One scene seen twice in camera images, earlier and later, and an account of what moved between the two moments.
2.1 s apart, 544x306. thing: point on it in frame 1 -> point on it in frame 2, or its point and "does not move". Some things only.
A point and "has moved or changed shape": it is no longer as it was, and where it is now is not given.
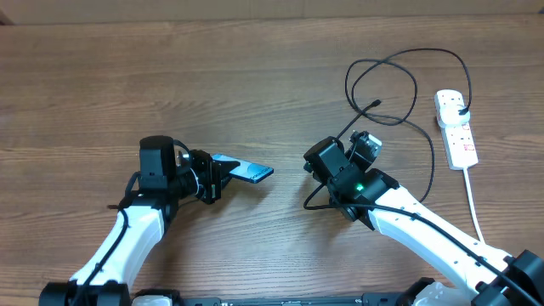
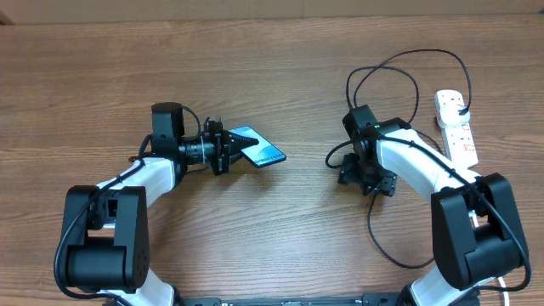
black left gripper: x=212 y=170 -> x=223 y=146
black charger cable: x=399 y=121 has moved or changed shape
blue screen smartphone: x=247 y=171 -> x=262 y=154
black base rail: x=374 y=299 does not move
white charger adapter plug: x=449 y=115 does not move
